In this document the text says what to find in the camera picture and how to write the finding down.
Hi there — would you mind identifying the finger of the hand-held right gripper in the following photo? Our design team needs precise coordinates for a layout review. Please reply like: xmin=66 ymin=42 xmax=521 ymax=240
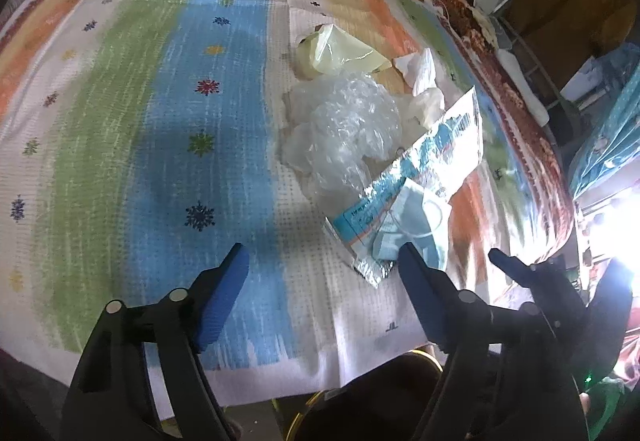
xmin=489 ymin=248 xmax=591 ymax=337
xmin=587 ymin=260 xmax=637 ymax=357

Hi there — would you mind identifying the striped snowflake blanket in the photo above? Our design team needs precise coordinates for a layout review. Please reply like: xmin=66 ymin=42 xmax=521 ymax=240
xmin=0 ymin=0 xmax=576 ymax=407

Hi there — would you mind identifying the clear plastic bag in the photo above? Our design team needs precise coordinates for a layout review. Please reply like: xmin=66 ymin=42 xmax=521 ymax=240
xmin=280 ymin=74 xmax=401 ymax=202

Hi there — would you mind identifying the metal bed frame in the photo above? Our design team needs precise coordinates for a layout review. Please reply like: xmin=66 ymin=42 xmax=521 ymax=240
xmin=490 ymin=11 xmax=601 ymax=132

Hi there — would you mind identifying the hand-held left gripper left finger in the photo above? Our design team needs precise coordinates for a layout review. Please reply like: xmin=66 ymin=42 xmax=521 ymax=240
xmin=60 ymin=243 xmax=250 ymax=441

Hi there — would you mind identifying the blue face mask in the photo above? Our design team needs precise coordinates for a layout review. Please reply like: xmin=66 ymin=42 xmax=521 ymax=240
xmin=372 ymin=178 xmax=451 ymax=272

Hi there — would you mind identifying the white tissue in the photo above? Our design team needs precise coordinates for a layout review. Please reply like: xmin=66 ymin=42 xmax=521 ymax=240
xmin=392 ymin=48 xmax=441 ymax=94
xmin=405 ymin=88 xmax=446 ymax=129

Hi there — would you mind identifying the yellow plastic bag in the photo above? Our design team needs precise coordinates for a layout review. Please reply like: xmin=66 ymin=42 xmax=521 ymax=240
xmin=295 ymin=24 xmax=393 ymax=82

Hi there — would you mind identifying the brown hanging coat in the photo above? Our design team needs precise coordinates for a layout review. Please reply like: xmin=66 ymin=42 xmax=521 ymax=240
xmin=505 ymin=0 xmax=631 ymax=92

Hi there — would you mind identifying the dark bin with yellow rim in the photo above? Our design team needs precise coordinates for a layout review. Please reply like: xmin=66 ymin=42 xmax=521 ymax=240
xmin=290 ymin=351 xmax=446 ymax=441

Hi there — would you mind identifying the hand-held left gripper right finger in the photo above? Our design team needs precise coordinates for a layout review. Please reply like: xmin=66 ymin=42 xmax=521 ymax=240
xmin=398 ymin=242 xmax=588 ymax=441

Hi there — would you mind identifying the silver blue foil packet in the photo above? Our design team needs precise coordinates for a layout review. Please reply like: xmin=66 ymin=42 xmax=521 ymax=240
xmin=325 ymin=86 xmax=483 ymax=289

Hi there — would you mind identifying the blue plastic sheet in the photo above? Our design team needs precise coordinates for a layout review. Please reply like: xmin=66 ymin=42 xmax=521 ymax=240
xmin=570 ymin=41 xmax=640 ymax=202

